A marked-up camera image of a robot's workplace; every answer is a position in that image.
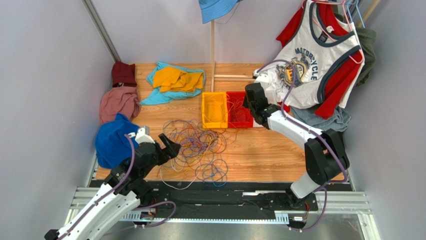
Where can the mustard yellow shirt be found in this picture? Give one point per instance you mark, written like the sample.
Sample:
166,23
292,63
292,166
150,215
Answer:
172,79

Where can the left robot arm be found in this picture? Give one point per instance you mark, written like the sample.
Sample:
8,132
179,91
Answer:
124,190

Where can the grey denim shorts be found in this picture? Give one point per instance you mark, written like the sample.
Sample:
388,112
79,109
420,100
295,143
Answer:
338,121

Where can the white motorcycle tank top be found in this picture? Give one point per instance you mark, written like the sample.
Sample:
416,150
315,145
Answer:
319,50

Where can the white plastic bin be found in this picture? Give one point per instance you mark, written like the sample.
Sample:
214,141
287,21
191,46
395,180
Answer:
256,125

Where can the wooden stand pole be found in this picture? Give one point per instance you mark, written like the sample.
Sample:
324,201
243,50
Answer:
229,76

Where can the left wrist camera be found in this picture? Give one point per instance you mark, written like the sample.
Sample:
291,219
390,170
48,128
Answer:
142,135

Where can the aluminium corner profile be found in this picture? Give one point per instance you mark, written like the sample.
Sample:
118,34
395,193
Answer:
97,21

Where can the yellow plastic bin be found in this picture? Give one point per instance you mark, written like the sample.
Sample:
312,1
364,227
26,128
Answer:
214,110

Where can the cyan shirt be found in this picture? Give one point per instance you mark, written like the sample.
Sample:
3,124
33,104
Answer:
156,97

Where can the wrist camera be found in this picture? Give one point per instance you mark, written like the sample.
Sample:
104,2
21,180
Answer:
261,77
142,135

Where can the pink cloth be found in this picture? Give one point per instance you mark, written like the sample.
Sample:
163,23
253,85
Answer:
123,99

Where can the blue cloth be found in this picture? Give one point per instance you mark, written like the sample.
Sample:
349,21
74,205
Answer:
113,147

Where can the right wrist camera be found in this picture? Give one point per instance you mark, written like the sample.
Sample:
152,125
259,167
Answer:
261,77

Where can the blue bucket hat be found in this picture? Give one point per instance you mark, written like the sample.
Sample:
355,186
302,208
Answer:
214,9

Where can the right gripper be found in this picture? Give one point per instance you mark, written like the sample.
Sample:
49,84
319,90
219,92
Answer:
254,94

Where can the red plastic bin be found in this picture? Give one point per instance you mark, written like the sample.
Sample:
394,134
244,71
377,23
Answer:
239,117

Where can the olive green garment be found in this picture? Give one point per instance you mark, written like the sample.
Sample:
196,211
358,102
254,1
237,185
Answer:
367,38

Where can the pink clothes hanger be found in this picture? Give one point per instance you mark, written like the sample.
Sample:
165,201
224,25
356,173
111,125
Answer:
317,41

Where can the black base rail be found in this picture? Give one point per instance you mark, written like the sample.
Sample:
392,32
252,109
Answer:
233,201

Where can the maroon cloth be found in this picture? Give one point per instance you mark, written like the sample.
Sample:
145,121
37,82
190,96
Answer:
123,75

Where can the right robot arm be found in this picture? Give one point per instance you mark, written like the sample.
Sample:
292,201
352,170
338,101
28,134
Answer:
324,151

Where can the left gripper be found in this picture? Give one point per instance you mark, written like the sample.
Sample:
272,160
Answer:
171,150

